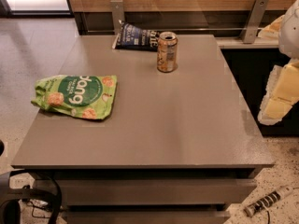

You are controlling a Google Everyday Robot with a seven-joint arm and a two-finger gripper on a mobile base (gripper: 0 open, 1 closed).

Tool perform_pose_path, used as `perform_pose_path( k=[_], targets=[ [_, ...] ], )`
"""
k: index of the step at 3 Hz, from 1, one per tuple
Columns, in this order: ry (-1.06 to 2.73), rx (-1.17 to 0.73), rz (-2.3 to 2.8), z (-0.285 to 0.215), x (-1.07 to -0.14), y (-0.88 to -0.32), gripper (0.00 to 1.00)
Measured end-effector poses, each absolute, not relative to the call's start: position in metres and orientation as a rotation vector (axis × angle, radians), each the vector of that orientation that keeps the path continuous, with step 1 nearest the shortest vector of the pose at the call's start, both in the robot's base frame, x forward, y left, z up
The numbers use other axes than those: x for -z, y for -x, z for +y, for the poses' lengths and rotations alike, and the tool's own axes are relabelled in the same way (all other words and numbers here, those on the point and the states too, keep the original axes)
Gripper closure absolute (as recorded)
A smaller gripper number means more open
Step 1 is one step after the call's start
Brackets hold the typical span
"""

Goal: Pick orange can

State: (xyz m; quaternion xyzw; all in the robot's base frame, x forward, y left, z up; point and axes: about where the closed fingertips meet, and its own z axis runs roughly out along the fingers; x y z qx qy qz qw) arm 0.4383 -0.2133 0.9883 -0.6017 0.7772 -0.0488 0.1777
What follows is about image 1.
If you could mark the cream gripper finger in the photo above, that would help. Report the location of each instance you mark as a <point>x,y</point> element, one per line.
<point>282,93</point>

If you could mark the orange soda can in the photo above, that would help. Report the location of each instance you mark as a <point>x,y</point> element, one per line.
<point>167,52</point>

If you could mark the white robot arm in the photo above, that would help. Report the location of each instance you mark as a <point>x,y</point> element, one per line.
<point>286,28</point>

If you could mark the white power strip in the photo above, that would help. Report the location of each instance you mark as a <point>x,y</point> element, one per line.
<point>268,200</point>

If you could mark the grey drawer cabinet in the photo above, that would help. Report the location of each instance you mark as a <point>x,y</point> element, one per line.
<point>177,148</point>

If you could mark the dark blue chip bag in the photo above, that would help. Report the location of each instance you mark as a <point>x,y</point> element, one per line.
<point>135,38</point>

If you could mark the green snack bag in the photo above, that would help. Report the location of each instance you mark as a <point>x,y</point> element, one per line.
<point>81,97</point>

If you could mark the right metal bracket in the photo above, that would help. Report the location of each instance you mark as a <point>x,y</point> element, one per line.
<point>249,32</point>

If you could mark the metal bracket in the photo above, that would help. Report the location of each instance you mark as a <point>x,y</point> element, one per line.
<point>117,12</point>
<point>249,32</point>

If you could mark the wooden wall panel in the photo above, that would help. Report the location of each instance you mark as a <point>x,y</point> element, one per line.
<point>217,16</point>

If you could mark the left metal bracket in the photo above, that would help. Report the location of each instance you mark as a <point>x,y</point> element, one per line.
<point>117,12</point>

